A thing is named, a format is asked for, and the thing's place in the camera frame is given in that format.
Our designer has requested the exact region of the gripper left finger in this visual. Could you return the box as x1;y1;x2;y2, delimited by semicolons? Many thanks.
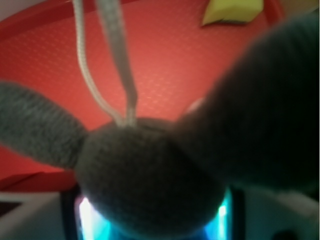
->
61;187;111;240

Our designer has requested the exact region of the gray plush bunny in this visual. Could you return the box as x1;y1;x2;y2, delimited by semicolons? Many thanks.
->
0;0;320;240

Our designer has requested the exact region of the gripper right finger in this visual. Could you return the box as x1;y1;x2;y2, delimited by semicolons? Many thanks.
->
204;187;246;240

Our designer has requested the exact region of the yellow sponge wedge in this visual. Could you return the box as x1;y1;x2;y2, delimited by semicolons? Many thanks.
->
202;0;264;26

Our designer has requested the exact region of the red plastic tray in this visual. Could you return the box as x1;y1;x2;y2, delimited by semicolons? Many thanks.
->
0;0;285;192

